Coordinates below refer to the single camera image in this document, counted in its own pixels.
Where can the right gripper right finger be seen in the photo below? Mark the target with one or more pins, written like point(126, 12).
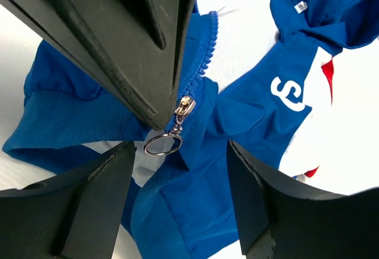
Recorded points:
point(280, 217)

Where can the blue white red jacket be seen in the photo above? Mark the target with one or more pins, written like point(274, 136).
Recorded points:
point(258, 70)

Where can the silver zipper slider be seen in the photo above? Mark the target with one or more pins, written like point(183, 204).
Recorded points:
point(184, 109)

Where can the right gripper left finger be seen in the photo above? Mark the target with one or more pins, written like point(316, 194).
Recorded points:
point(76, 214)

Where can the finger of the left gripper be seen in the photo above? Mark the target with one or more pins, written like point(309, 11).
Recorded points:
point(133, 48)

